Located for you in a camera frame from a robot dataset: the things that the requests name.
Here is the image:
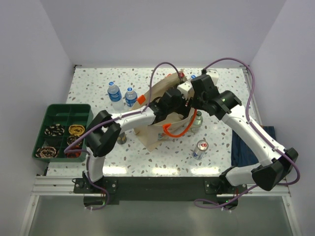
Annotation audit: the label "blue label water bottle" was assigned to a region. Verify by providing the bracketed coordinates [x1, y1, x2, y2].
[107, 81, 124, 112]
[125, 87, 138, 107]

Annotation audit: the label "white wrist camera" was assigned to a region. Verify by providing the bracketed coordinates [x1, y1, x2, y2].
[177, 82, 192, 99]
[202, 70, 220, 86]

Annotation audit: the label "silver blue energy can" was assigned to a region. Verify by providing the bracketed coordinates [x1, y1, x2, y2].
[192, 140, 209, 160]

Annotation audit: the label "black white coiled cord upper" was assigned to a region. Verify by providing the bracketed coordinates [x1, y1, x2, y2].
[44, 123, 65, 137]

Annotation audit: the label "brown black coiled cord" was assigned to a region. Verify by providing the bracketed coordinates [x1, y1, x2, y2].
[66, 135, 82, 146]

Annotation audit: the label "clear green-cap glass bottle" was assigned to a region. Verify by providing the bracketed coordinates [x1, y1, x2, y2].
[189, 111, 203, 133]

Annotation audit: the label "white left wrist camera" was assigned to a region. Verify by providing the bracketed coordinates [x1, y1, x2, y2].
[177, 82, 192, 99]

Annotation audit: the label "green compartment tray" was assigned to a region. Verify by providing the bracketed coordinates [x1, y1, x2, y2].
[32, 104, 93, 162]

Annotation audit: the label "dark cola glass bottle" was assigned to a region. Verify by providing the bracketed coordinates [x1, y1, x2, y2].
[179, 72, 185, 82]

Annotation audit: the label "yellow coiled cord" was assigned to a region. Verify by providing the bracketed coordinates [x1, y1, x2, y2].
[68, 124, 87, 136]

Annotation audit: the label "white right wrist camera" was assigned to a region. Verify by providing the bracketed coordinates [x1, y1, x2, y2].
[202, 70, 220, 86]

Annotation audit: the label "black pink coiled cord lower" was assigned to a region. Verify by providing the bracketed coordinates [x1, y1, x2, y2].
[35, 146, 60, 159]

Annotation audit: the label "black gold drink can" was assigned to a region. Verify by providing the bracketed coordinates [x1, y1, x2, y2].
[117, 132, 127, 145]

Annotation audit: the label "dark blue denim cloth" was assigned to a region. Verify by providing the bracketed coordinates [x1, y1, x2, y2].
[230, 125, 276, 168]

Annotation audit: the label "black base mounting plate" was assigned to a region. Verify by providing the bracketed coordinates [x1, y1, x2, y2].
[72, 176, 247, 207]

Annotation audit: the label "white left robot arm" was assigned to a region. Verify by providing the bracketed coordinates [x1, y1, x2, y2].
[84, 87, 191, 193]

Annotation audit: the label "blue label water bottle middle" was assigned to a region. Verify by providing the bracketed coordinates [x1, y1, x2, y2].
[125, 87, 138, 107]

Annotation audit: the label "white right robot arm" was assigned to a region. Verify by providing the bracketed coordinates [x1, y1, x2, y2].
[191, 74, 298, 193]

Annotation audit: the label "beige canvas bag orange handles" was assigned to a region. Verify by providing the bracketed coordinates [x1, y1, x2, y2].
[131, 70, 196, 151]

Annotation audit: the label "blue label water bottle left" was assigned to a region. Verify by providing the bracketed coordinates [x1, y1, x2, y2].
[107, 81, 124, 112]

